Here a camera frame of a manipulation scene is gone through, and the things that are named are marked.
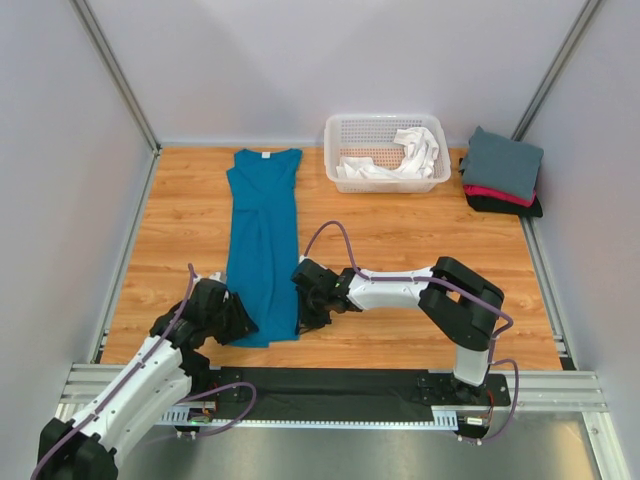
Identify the right aluminium frame post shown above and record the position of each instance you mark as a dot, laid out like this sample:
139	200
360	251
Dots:
577	31

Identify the grey folded t shirt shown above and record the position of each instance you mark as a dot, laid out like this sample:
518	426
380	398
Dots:
499	163

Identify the grey slotted cable duct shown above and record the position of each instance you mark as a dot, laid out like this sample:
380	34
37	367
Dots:
443	420

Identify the black folded t shirt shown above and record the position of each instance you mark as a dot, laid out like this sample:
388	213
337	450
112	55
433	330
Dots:
494	205

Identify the white plastic basket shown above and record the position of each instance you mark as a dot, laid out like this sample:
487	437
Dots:
372	135

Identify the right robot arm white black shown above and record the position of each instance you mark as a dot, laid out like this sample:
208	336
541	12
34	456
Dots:
462	304

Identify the aluminium frame post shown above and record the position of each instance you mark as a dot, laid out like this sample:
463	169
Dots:
577	31
98	38

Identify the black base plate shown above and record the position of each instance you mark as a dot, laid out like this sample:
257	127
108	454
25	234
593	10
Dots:
355	394

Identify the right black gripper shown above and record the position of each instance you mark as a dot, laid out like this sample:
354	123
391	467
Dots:
306	321

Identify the white t shirt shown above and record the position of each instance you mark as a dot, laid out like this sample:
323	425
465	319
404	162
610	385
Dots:
420	151

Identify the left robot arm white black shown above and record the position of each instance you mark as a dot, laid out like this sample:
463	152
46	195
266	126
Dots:
165	371

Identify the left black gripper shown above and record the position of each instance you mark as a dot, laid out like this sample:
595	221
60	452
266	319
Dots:
242	323

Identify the left aluminium frame post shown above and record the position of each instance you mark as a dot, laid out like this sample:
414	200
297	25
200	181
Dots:
98	38

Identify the pink folded t shirt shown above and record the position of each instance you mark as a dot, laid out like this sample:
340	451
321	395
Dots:
475	190

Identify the blue t shirt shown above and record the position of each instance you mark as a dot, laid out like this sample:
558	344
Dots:
264	247

